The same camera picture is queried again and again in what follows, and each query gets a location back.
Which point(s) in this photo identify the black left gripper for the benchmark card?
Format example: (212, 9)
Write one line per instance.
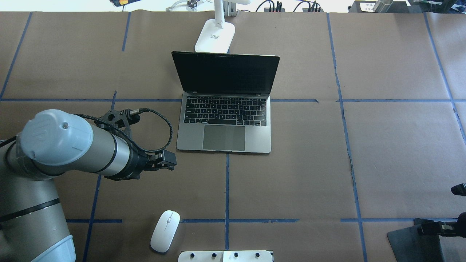
(135, 162)

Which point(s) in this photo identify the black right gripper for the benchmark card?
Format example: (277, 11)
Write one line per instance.
(435, 229)

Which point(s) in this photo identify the black mouse pad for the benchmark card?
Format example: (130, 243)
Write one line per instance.
(408, 246)

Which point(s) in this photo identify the white computer mouse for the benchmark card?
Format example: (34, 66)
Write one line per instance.
(165, 231)

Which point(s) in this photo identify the grey laptop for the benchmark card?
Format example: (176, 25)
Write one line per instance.
(225, 102)

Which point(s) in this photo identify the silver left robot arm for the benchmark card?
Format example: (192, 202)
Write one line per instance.
(33, 224)

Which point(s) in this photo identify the white desk lamp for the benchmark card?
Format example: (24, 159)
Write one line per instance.
(216, 35)

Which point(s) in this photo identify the silver metal cylinder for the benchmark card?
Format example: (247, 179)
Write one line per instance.
(382, 6)

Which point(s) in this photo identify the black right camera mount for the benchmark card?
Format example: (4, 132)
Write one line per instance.
(459, 190)

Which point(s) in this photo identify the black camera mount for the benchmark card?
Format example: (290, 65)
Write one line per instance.
(459, 190)
(118, 122)

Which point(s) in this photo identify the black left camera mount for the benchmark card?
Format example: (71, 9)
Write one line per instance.
(118, 122)

